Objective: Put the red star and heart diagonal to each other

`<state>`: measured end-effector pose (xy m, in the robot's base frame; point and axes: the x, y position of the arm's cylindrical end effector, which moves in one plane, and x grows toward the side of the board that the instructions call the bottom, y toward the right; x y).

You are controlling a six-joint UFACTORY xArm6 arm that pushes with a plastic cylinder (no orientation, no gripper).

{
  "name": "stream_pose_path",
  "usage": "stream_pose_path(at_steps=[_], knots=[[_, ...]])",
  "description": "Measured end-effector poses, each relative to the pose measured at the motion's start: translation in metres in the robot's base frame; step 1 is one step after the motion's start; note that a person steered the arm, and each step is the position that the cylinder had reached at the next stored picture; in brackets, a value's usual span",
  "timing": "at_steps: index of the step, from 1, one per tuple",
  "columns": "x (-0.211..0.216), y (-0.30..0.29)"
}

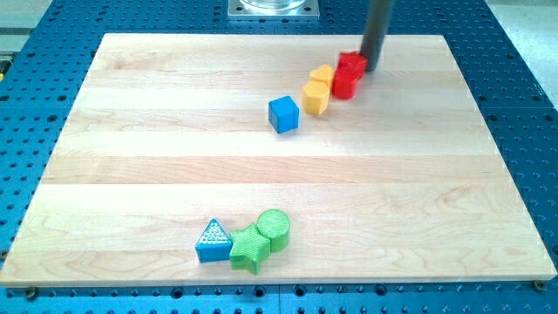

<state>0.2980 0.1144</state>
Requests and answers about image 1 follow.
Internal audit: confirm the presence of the yellow pentagon block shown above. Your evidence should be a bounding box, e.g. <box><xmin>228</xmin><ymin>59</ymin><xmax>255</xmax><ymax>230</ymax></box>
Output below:
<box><xmin>302</xmin><ymin>81</ymin><xmax>330</xmax><ymax>115</ymax></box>

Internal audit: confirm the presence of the green star block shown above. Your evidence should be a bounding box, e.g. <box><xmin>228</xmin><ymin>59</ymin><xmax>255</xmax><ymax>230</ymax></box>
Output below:
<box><xmin>229</xmin><ymin>223</ymin><xmax>271</xmax><ymax>275</ymax></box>

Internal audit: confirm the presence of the red star block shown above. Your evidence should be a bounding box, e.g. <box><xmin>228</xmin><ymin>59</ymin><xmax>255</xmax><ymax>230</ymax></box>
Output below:
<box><xmin>337</xmin><ymin>51</ymin><xmax>368</xmax><ymax>79</ymax></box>

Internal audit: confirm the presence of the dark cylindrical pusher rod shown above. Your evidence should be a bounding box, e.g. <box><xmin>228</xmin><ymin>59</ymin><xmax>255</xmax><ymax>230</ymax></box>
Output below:
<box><xmin>359</xmin><ymin>0</ymin><xmax>394</xmax><ymax>72</ymax></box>

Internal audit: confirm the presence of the right board clamp screw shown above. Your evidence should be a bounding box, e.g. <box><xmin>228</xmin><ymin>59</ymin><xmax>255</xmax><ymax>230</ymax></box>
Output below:
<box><xmin>533</xmin><ymin>280</ymin><xmax>547</xmax><ymax>292</ymax></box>

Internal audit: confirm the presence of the board clamp screw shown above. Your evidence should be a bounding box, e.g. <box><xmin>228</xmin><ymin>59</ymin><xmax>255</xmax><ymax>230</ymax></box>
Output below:
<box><xmin>533</xmin><ymin>280</ymin><xmax>547</xmax><ymax>292</ymax></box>
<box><xmin>23</xmin><ymin>287</ymin><xmax>38</xmax><ymax>301</ymax></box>

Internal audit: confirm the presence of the blue cube block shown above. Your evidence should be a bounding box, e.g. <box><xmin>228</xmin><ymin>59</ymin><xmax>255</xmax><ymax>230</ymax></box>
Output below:
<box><xmin>269</xmin><ymin>96</ymin><xmax>299</xmax><ymax>133</ymax></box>

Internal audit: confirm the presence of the wooden board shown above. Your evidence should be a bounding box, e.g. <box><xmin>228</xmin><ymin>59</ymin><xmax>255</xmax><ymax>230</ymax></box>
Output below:
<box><xmin>1</xmin><ymin>33</ymin><xmax>556</xmax><ymax>288</ymax></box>

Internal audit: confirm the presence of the left board clamp screw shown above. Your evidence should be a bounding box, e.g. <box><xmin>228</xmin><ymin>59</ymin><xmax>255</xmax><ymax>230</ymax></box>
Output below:
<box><xmin>23</xmin><ymin>287</ymin><xmax>38</xmax><ymax>301</ymax></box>

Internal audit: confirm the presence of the green cylinder block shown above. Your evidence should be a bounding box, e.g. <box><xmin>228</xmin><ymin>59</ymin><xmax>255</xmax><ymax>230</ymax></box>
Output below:
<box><xmin>256</xmin><ymin>208</ymin><xmax>290</xmax><ymax>253</ymax></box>

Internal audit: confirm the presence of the red hexagon block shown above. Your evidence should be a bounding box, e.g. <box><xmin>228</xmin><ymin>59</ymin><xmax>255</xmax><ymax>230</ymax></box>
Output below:
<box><xmin>332</xmin><ymin>67</ymin><xmax>359</xmax><ymax>99</ymax></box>

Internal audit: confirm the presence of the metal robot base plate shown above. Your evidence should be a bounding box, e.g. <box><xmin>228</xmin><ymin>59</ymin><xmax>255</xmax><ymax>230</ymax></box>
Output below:
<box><xmin>228</xmin><ymin>0</ymin><xmax>320</xmax><ymax>21</ymax></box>

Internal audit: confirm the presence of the yellow heart block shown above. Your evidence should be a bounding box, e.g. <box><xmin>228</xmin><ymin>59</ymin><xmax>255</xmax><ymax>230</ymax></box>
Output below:
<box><xmin>309</xmin><ymin>65</ymin><xmax>335</xmax><ymax>89</ymax></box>

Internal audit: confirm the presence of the blue triangle block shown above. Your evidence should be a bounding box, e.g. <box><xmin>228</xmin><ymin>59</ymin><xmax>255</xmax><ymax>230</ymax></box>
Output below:
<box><xmin>194</xmin><ymin>219</ymin><xmax>233</xmax><ymax>263</ymax></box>

